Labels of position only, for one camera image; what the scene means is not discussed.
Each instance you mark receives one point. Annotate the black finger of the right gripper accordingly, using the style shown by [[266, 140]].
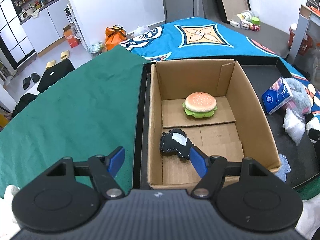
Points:
[[314, 135]]

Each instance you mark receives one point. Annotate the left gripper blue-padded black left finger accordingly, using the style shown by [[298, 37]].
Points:
[[103, 171]]

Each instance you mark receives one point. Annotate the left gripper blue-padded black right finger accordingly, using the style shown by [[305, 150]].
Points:
[[211, 170]]

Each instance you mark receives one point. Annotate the white stuffing bag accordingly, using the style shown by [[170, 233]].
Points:
[[294, 125]]

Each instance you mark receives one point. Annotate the grey fluffy plush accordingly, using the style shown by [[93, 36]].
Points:
[[300, 102]]

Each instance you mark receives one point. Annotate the black stitched felt toy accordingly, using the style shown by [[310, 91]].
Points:
[[176, 141]]

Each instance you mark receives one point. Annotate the blue tissue pack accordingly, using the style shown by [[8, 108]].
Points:
[[276, 96]]

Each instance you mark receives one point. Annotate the plush hamburger toy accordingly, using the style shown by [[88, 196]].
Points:
[[200, 105]]

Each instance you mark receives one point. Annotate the small white soft roll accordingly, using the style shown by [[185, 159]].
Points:
[[313, 124]]

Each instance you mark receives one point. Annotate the blue knitted cloth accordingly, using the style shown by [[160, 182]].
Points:
[[284, 168]]

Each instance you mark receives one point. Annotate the green cloth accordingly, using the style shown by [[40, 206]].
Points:
[[90, 111]]

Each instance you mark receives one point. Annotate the black stool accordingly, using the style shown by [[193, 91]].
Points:
[[54, 74]]

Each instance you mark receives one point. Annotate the white desk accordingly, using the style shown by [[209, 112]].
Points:
[[306, 15]]

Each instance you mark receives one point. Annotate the yellow slipper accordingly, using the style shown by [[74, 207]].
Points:
[[50, 64], [65, 55]]

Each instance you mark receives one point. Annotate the orange paper bag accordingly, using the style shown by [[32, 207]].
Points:
[[113, 36]]

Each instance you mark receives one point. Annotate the blue patterned blanket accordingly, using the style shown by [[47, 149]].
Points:
[[194, 37]]

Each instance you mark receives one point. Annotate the orange cardboard box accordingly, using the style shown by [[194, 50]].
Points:
[[70, 37]]

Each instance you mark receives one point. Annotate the white plastic bag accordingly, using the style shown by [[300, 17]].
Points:
[[140, 30]]

